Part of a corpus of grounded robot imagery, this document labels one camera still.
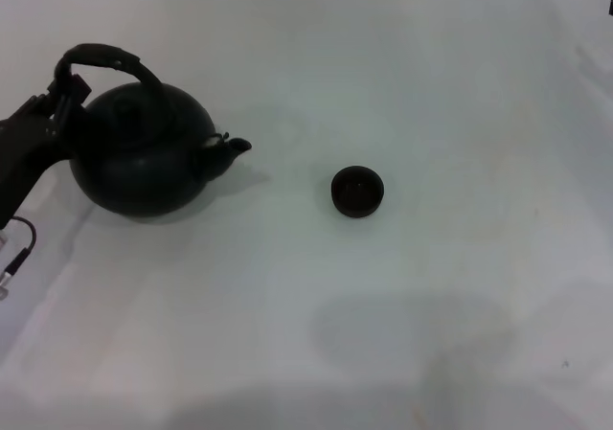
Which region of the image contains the black round teapot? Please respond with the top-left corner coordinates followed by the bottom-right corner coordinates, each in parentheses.
top-left (53, 42), bottom-right (253, 219)

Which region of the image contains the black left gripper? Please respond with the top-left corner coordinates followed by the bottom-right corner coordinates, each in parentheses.
top-left (0, 73), bottom-right (93, 233)

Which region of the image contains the small dark brown teacup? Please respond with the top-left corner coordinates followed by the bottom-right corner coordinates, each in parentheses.
top-left (330, 165), bottom-right (386, 219)

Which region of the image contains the black cable with white plug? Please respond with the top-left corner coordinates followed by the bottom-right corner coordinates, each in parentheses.
top-left (0, 216), bottom-right (38, 302)

